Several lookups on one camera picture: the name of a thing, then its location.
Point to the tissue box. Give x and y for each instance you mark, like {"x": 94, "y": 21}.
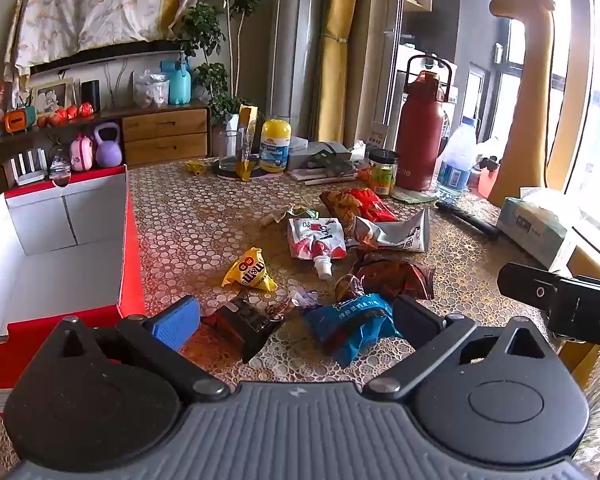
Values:
{"x": 530, "y": 225}

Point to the small yellow wrapper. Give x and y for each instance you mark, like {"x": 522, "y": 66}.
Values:
{"x": 196, "y": 167}

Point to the stack of magazines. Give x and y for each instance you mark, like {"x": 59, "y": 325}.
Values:
{"x": 60, "y": 165}

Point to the yellow lid supplement bottle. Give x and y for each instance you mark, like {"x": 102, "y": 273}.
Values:
{"x": 275, "y": 147}

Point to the dark red snack packet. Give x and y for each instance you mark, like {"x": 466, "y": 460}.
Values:
{"x": 397, "y": 275}

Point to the white planter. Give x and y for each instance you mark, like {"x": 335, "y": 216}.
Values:
{"x": 231, "y": 122}

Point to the black snack packet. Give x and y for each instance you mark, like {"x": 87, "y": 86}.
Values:
{"x": 247, "y": 322}

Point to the clear plastic water bottle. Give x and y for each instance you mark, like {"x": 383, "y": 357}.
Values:
{"x": 456, "y": 165}

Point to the small green packet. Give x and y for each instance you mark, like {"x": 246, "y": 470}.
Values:
{"x": 302, "y": 211}

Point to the blue snack packet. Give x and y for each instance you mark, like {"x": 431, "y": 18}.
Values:
{"x": 352, "y": 322}

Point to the clear glass cup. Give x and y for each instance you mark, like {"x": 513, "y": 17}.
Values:
{"x": 227, "y": 152}

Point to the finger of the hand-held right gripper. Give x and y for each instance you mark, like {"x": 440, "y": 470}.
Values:
{"x": 527, "y": 287}

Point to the grey standing air conditioner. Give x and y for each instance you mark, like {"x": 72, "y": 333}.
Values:
{"x": 297, "y": 50}

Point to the yellow snack packet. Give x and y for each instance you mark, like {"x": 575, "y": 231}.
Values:
{"x": 250, "y": 272}

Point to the white small carton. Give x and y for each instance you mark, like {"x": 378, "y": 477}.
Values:
{"x": 380, "y": 135}

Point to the red cardboard box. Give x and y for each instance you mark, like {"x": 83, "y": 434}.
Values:
{"x": 55, "y": 270}

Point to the blue spray bottle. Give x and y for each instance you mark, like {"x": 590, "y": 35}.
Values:
{"x": 181, "y": 85}

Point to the orange green box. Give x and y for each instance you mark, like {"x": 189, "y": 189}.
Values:
{"x": 19, "y": 121}

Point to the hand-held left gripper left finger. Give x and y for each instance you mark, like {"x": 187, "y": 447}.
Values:
{"x": 176, "y": 321}

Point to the television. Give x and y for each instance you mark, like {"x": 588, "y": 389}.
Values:
{"x": 105, "y": 55}

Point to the yellow giraffe figure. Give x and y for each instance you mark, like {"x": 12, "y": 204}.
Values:
{"x": 527, "y": 110}

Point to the wooden cabinet drawer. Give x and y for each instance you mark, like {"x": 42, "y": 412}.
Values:
{"x": 166, "y": 149}
{"x": 164, "y": 124}

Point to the yellow curtain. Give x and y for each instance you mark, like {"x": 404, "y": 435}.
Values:
{"x": 337, "y": 50}

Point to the clear plastic bag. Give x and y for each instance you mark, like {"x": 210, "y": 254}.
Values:
{"x": 150, "y": 91}

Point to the dark round coaster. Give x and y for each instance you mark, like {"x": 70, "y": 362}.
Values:
{"x": 220, "y": 174}

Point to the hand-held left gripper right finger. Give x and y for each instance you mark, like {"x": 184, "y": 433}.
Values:
{"x": 412, "y": 317}

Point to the purple kettlebell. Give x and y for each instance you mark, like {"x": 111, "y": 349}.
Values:
{"x": 107, "y": 152}

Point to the green label jar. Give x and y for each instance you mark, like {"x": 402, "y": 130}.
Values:
{"x": 382, "y": 175}

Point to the pile of books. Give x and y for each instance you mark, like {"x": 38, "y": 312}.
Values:
{"x": 325, "y": 157}

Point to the photo frame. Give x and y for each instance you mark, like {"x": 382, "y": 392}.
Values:
{"x": 52, "y": 97}

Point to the tall yellow packet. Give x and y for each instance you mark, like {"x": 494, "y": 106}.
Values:
{"x": 247, "y": 125}

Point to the green flat packet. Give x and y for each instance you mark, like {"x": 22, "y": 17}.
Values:
{"x": 412, "y": 196}

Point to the green potted tree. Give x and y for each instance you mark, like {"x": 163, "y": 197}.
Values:
{"x": 212, "y": 25}

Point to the pink case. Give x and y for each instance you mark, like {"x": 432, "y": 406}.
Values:
{"x": 82, "y": 155}

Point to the red water bottle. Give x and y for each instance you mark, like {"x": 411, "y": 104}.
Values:
{"x": 420, "y": 140}

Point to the silver snack packet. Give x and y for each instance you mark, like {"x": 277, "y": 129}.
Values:
{"x": 397, "y": 235}

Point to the black pen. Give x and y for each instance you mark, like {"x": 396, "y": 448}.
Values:
{"x": 467, "y": 220}

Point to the orange fried snack packet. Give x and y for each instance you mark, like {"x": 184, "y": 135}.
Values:
{"x": 342, "y": 207}

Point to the white red spout pouch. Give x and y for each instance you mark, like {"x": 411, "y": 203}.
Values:
{"x": 314, "y": 237}

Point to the wooden TV cabinet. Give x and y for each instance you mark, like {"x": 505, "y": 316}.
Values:
{"x": 165, "y": 137}

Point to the floral cloth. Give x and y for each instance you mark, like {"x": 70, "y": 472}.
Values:
{"x": 90, "y": 5}

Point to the black speaker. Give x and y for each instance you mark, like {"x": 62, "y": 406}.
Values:
{"x": 91, "y": 95}

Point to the white router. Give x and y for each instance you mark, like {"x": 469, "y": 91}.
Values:
{"x": 27, "y": 170}

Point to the purple candy wrapper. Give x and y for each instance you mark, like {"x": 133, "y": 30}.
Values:
{"x": 302, "y": 297}

